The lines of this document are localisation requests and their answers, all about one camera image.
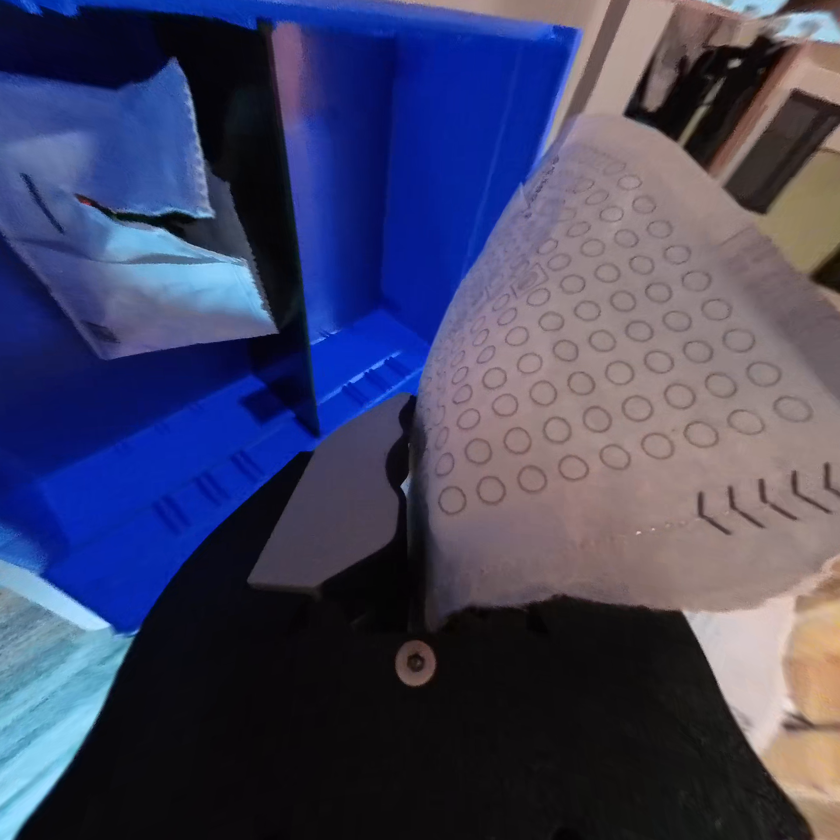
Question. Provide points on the blue plastic bin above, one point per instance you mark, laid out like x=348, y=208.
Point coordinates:
x=426, y=164

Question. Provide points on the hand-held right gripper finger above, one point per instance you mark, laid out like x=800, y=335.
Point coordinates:
x=334, y=505

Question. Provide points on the circle print white paper bag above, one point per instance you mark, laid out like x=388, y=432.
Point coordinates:
x=623, y=361

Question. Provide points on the black bin divider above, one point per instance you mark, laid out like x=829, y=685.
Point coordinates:
x=289, y=197

